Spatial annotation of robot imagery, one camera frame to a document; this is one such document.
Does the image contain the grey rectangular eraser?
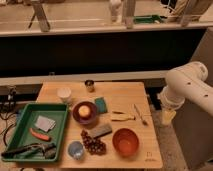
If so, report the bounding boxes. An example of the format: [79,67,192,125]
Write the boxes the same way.
[89,124,112,138]

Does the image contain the yellow round ball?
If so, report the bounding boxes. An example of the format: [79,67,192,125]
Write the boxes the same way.
[78,105,90,118]

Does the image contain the green plastic tray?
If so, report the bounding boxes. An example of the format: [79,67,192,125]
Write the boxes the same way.
[2,103,68,162]

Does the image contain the white paper cup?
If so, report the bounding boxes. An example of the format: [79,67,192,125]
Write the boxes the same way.
[57,87,72,104]

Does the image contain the small metal cup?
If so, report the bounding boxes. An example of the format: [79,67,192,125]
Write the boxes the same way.
[85,80,95,92]

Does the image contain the orange carrot toy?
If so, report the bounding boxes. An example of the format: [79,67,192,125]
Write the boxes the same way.
[30,128,51,141]

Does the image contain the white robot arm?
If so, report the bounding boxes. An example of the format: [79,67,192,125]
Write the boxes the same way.
[158,61,213,126]

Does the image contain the black handled tool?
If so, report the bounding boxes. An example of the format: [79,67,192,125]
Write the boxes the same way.
[1,143,56,159]

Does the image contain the black cables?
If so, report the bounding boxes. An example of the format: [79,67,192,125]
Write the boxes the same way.
[0,85,18,148]

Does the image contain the purple bowl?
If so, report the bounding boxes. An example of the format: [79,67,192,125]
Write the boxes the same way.
[72,101,97,125]

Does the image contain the metal spoon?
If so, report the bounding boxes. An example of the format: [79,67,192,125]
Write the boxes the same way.
[134,104,148,126]

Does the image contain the orange bowl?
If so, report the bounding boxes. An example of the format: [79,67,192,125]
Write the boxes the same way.
[112,128,139,157]

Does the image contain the grey folded cloth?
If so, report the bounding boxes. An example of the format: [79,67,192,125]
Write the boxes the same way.
[35,116,56,132]

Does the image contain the green sponge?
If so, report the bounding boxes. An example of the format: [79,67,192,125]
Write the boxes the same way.
[95,97,107,114]

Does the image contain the purple grape bunch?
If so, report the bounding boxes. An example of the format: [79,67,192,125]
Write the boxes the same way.
[81,130,106,155]

